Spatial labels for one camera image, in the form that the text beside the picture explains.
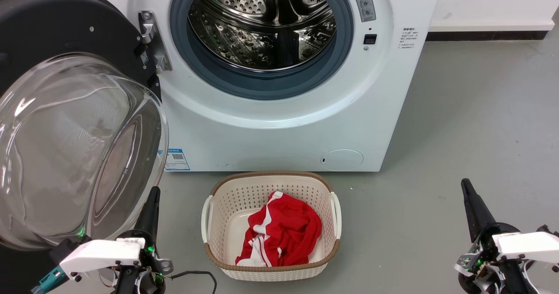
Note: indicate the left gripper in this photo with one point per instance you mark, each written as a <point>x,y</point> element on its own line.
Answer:
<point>150,268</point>

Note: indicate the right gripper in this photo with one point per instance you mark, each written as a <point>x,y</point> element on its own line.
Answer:
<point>484,276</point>

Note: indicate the washer door glass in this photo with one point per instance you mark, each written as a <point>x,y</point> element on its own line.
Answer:
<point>43,23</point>

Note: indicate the white front-load washing machine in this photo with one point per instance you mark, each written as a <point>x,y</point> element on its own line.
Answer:
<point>262,145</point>

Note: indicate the metal door hinge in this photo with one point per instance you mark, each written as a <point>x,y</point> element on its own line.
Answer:
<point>148,27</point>

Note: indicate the blue energy label sticker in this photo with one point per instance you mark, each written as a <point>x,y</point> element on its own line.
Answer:
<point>177,159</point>

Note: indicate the cream perforated laundry basket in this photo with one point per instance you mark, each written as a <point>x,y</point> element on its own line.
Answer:
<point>270,182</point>

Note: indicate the red and white garment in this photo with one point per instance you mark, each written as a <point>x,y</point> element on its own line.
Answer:
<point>284,233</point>

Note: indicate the round white filter cover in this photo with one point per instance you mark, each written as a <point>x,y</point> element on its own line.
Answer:
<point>341,160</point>

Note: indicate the black baseboard strip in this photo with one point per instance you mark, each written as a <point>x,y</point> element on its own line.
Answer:
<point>480,35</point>

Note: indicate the perforated steel washer drum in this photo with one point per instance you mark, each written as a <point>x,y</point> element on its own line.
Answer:
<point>244,5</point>

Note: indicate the grey warning sticker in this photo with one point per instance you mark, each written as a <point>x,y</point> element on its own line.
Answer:
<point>362,1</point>

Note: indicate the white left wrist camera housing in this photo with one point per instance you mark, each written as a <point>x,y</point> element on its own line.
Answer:
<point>100,254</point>

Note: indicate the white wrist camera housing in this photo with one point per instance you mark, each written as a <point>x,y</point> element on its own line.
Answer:
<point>528,246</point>
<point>100,254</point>

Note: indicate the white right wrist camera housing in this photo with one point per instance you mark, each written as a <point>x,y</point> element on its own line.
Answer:
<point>528,246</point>

